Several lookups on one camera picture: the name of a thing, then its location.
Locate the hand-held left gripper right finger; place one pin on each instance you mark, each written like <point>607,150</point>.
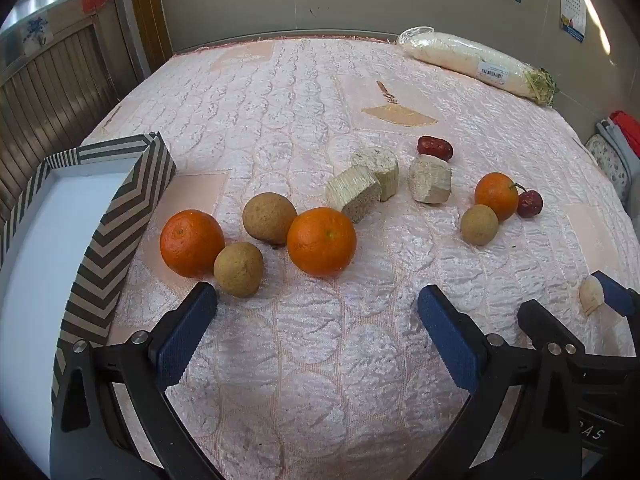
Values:
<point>450,345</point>

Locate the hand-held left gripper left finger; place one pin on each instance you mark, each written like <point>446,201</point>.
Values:
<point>184,342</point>

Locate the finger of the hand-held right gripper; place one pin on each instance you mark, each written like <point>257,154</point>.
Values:
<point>616,296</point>
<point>535,317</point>

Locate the sugarcane piece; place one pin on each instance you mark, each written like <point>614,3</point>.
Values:
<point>382,167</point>
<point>430,180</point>
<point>353,200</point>
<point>591,296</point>

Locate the brown longan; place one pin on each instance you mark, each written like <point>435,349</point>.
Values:
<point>268,217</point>
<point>238,269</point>
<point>479,224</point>

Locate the large orange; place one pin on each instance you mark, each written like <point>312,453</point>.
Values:
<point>192,243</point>
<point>321,241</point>

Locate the small orange with stem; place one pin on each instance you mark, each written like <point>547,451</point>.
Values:
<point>496,196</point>

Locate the striped cardboard box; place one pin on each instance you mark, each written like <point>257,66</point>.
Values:
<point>125,220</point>

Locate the red jujube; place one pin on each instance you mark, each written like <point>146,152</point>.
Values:
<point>530,203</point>
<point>435,147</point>

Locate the pink quilted mattress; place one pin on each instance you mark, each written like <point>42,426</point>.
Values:
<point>300,360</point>

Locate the floral cloth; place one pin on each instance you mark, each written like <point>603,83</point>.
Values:
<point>607,162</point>

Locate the grey cloth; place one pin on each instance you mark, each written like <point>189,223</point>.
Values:
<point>617,145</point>

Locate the red cloth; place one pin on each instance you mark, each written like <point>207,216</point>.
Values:
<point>629,125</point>

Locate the wrapped white radish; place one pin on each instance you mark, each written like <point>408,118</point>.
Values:
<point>460,57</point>

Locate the brown slatted panel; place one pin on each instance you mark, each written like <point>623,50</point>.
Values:
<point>55,95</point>

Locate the blue flower sticker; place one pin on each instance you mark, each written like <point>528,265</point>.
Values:
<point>36,31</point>

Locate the wall calendar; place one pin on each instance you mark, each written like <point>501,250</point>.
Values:
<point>572,10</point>

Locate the wooden door frame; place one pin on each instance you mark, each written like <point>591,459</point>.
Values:
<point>146,15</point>

